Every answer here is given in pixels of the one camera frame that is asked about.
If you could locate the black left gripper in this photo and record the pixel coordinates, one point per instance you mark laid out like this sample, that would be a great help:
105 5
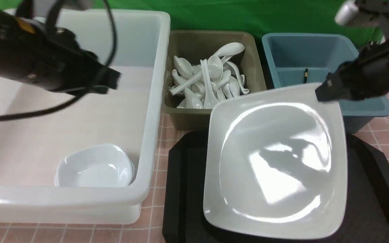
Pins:
48 56

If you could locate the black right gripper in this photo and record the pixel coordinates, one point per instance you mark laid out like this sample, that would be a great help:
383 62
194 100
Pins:
365 77

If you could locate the black chopstick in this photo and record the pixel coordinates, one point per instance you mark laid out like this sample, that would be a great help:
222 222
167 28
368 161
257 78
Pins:
306 76

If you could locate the small white bowl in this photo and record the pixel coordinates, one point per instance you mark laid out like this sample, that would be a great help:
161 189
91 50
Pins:
97 154
99 175

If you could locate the large white square plate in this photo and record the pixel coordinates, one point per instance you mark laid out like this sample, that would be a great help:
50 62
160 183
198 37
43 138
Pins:
276 165

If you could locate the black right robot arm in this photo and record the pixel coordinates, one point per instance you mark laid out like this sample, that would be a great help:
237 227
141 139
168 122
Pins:
363 78

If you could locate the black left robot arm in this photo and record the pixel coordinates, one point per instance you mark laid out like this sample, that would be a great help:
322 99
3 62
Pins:
6 54

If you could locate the pink checkered tablecloth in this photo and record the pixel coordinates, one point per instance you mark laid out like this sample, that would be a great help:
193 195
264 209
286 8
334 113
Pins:
387 135

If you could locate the teal plastic bin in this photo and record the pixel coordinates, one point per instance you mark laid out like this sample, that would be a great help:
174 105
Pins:
288 55

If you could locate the large white plastic bin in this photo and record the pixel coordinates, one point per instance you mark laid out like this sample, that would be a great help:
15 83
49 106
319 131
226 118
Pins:
128 117

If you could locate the green backdrop cloth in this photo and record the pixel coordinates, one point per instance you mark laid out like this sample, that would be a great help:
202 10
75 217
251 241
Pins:
257 17

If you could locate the white spoon right edge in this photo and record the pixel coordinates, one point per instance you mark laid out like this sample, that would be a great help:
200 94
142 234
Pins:
235 71

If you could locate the black serving tray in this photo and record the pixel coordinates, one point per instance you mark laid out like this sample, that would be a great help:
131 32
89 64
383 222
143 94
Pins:
366 217

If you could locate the white spoon top of pile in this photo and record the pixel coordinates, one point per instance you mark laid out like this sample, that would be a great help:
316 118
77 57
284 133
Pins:
226 52

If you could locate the white spoon across pile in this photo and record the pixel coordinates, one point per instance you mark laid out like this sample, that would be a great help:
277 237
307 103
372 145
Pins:
214 72

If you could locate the white spoon upright centre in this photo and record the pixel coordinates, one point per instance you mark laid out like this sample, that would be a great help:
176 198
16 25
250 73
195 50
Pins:
210 100

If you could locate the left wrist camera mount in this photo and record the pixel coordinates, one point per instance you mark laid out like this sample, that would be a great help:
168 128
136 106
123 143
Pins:
29 9

